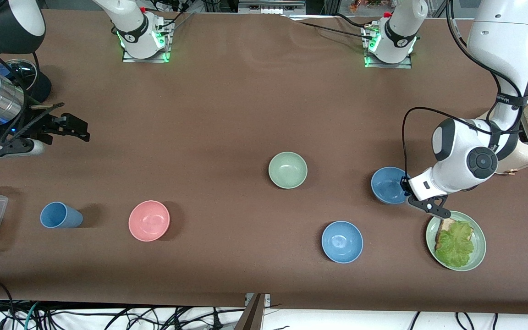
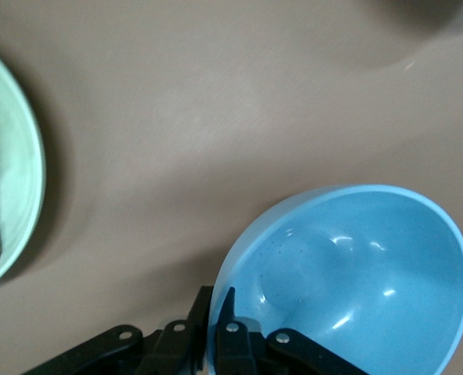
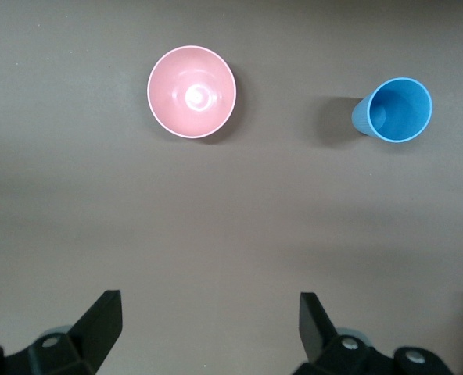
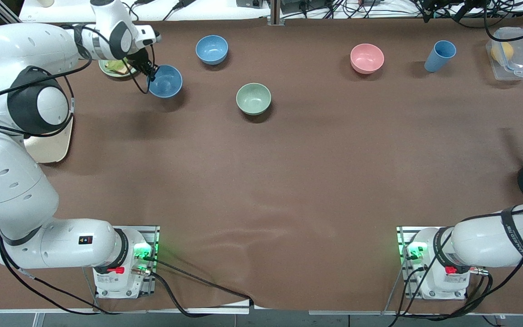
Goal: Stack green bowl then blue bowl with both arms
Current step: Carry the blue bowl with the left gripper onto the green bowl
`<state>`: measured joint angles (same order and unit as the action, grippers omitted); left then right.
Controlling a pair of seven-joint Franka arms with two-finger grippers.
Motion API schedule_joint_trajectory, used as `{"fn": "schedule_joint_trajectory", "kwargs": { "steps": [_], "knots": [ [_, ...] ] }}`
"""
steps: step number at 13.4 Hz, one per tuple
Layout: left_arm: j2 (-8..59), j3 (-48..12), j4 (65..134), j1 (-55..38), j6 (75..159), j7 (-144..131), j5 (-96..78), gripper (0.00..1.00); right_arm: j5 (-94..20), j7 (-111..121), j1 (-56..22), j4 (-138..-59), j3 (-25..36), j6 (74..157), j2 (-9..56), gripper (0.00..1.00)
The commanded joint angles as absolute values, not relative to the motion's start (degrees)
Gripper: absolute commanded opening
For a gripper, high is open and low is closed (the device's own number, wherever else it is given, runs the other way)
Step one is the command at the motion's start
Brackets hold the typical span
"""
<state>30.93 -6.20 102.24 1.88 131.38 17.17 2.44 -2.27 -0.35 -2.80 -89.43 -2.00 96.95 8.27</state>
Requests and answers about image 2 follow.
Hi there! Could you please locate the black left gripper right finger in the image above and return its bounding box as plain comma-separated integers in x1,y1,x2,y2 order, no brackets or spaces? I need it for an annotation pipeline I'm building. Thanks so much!
214,287,360,375

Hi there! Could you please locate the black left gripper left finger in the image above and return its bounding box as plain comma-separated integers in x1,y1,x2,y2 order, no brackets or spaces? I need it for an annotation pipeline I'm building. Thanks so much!
20,285,215,375

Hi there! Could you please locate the large blue bowl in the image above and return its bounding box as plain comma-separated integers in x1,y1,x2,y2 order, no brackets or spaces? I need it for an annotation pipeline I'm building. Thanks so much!
206,184,463,375

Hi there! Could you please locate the pale green round plate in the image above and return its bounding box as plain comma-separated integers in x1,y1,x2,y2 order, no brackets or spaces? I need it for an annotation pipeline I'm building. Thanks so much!
0,38,47,294

